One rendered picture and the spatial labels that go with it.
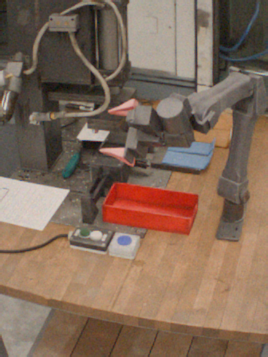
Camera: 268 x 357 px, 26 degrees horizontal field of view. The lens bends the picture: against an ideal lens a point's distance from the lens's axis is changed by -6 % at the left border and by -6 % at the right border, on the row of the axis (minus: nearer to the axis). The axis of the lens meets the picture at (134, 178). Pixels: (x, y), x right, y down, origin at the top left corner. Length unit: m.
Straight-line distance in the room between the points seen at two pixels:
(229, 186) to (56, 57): 0.62
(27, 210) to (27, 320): 0.98
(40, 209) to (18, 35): 0.54
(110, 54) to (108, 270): 0.60
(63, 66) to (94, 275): 0.61
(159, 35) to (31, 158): 0.76
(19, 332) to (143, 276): 1.19
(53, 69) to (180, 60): 0.75
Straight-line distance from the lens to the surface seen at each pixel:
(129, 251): 1.61
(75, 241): 1.65
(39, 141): 1.93
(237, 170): 1.63
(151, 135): 1.33
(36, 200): 1.86
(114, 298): 1.51
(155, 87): 2.46
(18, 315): 2.74
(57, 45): 1.74
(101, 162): 1.85
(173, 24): 2.35
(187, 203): 1.78
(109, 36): 1.70
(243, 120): 1.58
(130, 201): 1.82
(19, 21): 1.77
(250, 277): 1.58
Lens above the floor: 1.98
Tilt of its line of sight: 34 degrees down
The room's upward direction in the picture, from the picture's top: 1 degrees counter-clockwise
